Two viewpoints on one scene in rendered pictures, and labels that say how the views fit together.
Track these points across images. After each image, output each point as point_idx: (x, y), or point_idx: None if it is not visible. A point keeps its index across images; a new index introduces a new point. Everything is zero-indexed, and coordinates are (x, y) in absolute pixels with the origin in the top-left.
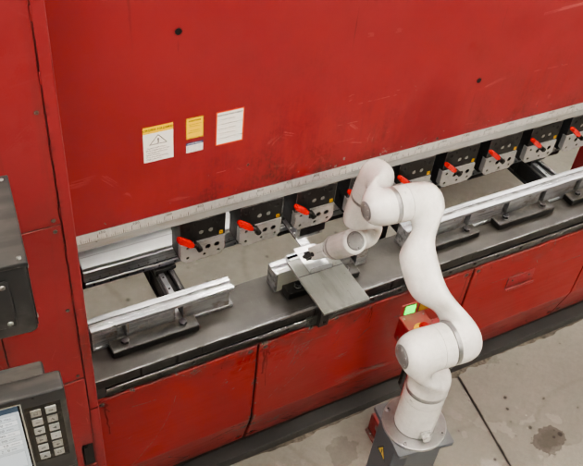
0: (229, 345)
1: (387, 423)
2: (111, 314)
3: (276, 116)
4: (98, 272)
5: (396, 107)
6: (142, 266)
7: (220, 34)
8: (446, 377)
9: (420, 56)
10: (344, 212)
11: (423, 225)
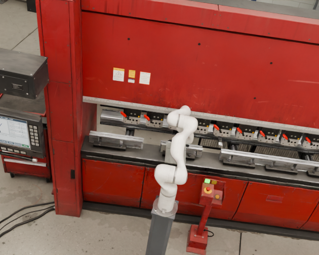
0: (133, 161)
1: (155, 202)
2: (98, 132)
3: (162, 81)
4: (105, 119)
5: (214, 95)
6: (122, 125)
7: (143, 44)
8: (172, 188)
9: (225, 78)
10: None
11: (184, 130)
